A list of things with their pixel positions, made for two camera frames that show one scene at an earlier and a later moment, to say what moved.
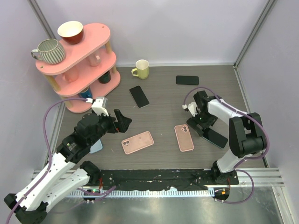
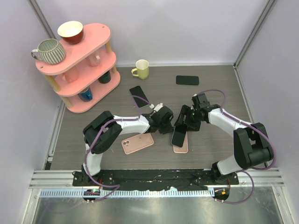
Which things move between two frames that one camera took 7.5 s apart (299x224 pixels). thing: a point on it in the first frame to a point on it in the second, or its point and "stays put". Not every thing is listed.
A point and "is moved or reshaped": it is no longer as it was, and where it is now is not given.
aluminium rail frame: [256, 177] stays put
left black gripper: [123, 122] to [168, 129]
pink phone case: [184, 138] is moved or reshaped
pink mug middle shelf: [71, 76] stays put
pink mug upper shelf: [94, 59] stays put
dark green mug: [105, 78] stays put
